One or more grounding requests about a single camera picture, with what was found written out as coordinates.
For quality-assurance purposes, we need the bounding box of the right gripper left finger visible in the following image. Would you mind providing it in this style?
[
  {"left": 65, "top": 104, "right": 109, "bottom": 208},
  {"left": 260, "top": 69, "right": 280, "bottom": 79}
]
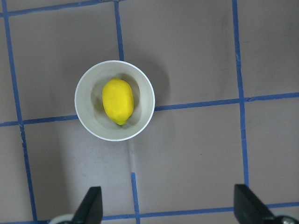
[{"left": 71, "top": 186, "right": 103, "bottom": 224}]

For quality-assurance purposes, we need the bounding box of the yellow lemon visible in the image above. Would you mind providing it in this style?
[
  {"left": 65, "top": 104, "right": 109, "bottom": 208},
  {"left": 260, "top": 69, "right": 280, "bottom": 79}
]
[{"left": 102, "top": 77, "right": 134, "bottom": 126}]

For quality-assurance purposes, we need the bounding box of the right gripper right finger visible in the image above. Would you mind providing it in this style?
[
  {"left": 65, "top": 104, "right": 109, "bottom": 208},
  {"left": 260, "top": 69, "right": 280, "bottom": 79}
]
[{"left": 234, "top": 184, "right": 276, "bottom": 224}]

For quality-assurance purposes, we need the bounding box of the white bowl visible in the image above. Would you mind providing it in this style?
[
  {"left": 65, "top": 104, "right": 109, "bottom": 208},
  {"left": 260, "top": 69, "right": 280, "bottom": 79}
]
[{"left": 74, "top": 60, "right": 155, "bottom": 141}]

